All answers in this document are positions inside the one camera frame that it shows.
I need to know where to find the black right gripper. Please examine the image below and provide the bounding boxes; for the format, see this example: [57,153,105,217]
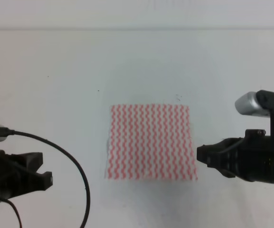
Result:
[196,133,274,184]

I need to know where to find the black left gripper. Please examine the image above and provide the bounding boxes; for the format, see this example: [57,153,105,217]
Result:
[0,150,53,200]

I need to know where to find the pink white wavy striped towel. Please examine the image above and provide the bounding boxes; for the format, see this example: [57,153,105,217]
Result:
[105,104,198,181]

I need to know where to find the black left camera cable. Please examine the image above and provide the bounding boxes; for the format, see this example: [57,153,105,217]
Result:
[6,130,91,228]

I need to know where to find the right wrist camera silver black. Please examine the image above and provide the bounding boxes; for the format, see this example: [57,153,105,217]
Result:
[235,90,274,137]

